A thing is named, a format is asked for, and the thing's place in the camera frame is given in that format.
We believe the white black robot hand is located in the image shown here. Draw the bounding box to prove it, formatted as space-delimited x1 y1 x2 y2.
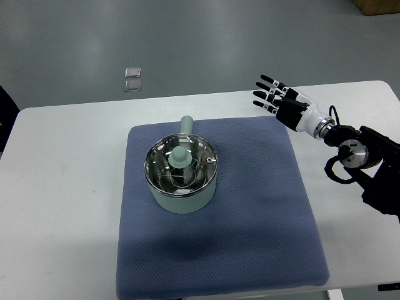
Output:
252 74 335 139

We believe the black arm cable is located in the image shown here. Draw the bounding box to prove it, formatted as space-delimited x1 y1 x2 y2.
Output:
327 105 343 127

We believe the glass lid with green knob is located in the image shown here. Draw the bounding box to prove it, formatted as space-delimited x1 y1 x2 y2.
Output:
144 133 218 198

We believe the mint green pot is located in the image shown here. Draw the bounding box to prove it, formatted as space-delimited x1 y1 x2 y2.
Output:
144 116 218 214

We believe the upper floor metal plate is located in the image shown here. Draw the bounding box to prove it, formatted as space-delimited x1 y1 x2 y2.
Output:
124 67 141 78

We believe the brown cardboard box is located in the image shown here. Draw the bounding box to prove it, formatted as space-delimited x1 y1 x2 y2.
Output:
353 0 399 16

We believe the floor metal plate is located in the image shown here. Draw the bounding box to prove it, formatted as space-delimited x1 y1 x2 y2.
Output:
124 67 141 78
124 79 142 92

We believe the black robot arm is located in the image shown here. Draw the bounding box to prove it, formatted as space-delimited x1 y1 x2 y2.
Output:
253 74 399 216

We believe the lower floor metal plate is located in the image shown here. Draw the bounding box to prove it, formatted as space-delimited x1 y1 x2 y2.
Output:
124 79 142 92

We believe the blue textured mat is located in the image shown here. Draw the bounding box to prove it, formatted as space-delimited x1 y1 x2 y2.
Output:
116 116 329 299

